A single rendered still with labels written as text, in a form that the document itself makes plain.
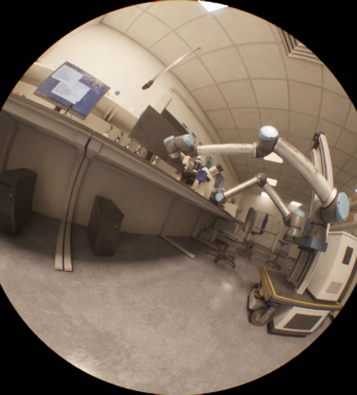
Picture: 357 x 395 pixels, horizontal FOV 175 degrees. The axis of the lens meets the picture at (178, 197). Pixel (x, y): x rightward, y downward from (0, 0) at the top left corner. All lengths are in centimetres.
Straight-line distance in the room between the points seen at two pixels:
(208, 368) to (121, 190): 164
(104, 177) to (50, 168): 62
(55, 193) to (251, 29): 283
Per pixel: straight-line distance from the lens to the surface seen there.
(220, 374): 78
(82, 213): 141
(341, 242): 114
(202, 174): 96
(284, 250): 704
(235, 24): 208
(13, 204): 98
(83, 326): 68
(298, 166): 73
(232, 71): 221
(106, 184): 135
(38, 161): 141
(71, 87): 107
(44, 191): 140
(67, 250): 96
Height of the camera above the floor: 63
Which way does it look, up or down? 3 degrees up
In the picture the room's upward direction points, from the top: 22 degrees clockwise
